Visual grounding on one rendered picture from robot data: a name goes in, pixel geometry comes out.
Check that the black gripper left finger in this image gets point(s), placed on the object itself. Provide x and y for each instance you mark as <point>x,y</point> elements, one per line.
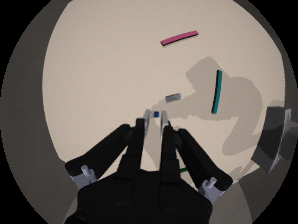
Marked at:
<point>99,158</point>

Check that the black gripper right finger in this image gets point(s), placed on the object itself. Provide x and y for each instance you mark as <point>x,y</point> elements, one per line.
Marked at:
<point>210,180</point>

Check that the turquoise rod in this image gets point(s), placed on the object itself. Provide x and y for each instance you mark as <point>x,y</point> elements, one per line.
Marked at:
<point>217,92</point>

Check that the pink rod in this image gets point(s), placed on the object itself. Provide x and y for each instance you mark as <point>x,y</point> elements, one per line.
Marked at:
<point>179,37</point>

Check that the dark green rod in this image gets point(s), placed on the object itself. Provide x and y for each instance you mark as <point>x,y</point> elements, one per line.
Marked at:
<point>183,170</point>

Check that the grey rod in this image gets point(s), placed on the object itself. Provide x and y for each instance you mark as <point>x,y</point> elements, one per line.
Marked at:
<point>173,97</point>

